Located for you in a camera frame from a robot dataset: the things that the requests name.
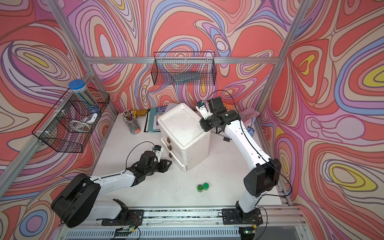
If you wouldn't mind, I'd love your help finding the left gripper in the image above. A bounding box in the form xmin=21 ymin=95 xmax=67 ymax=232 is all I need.
xmin=144 ymin=158 xmax=173 ymax=177

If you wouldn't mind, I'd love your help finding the white drawer cabinet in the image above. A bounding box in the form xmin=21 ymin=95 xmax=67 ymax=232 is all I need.
xmin=158 ymin=103 xmax=211 ymax=173

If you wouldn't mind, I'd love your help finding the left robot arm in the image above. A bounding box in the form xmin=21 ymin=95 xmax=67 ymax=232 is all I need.
xmin=51 ymin=146 xmax=172 ymax=228

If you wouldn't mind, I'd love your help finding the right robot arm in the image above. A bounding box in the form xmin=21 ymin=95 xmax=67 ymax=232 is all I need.
xmin=196 ymin=106 xmax=281 ymax=217

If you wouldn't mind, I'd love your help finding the green paint can left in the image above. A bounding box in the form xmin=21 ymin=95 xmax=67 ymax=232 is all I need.
xmin=197 ymin=185 xmax=205 ymax=193

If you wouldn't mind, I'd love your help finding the green paint can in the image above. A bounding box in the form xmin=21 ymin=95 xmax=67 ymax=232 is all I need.
xmin=203 ymin=183 xmax=210 ymax=191
xmin=197 ymin=185 xmax=205 ymax=193

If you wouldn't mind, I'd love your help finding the green paint can right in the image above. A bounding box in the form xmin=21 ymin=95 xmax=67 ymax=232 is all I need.
xmin=203 ymin=183 xmax=210 ymax=191

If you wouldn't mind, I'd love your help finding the orange treehouse book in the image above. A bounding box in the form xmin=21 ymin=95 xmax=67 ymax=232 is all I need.
xmin=223 ymin=103 xmax=237 ymax=111

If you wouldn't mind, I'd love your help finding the pink plastic case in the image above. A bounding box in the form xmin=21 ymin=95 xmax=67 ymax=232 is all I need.
xmin=240 ymin=108 xmax=260 ymax=127

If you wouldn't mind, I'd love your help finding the teal folder with book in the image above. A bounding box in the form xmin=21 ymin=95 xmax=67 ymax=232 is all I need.
xmin=144 ymin=106 xmax=167 ymax=133

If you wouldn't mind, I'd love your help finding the blue desk lamp base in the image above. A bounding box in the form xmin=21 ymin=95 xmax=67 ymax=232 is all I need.
xmin=247 ymin=126 xmax=255 ymax=137

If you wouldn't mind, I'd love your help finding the pencil cup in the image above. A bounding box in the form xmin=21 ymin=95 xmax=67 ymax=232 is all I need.
xmin=122 ymin=110 xmax=141 ymax=135

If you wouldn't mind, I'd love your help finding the white object in basket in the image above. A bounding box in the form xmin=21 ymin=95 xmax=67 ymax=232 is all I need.
xmin=81 ymin=113 xmax=98 ymax=124

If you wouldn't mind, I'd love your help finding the blue lid pencil tube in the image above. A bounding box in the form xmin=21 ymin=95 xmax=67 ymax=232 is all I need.
xmin=69 ymin=79 xmax=100 ymax=114

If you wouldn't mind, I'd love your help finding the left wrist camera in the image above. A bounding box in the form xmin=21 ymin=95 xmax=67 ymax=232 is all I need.
xmin=153 ymin=145 xmax=163 ymax=163

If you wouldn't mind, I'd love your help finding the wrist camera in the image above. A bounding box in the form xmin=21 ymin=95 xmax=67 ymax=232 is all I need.
xmin=208 ymin=97 xmax=227 ymax=115
xmin=153 ymin=145 xmax=163 ymax=163

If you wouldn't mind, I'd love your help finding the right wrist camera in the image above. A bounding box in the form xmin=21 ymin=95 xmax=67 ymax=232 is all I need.
xmin=208 ymin=97 xmax=227 ymax=115

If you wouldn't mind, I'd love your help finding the black wire basket back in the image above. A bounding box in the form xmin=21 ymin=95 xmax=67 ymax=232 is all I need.
xmin=151 ymin=51 xmax=217 ymax=86

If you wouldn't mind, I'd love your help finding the black wire basket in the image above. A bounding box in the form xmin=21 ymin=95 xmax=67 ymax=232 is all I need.
xmin=32 ymin=88 xmax=110 ymax=153
xmin=151 ymin=51 xmax=217 ymax=86

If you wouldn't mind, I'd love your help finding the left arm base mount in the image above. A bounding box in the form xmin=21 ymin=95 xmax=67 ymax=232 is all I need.
xmin=102 ymin=199 xmax=145 ymax=226

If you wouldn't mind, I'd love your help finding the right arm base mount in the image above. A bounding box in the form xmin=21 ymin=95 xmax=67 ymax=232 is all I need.
xmin=218 ymin=208 xmax=264 ymax=226

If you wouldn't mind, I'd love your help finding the black wire basket left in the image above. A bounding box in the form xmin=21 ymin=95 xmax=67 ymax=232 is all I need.
xmin=32 ymin=88 xmax=110 ymax=153

